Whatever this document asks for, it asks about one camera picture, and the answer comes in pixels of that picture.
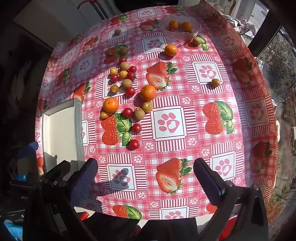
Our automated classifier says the strawberry print checked tablecloth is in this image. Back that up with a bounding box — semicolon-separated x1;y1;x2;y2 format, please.
35;0;279;220

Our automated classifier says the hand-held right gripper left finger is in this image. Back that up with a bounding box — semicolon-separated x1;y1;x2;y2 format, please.
23;158;99;241

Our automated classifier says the clear glass bowl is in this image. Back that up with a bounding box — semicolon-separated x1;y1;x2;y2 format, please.
159;15;201;45

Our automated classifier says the white cloth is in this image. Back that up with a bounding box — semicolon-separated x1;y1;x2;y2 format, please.
228;14;257;35

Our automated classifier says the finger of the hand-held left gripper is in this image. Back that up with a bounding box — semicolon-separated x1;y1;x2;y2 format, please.
39;161;71;186
17;141;39;158

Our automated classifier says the white cardboard tray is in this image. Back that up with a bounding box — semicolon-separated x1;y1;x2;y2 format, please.
35;98;85;179

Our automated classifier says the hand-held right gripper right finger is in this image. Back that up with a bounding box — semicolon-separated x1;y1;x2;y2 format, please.
194;158;270;241

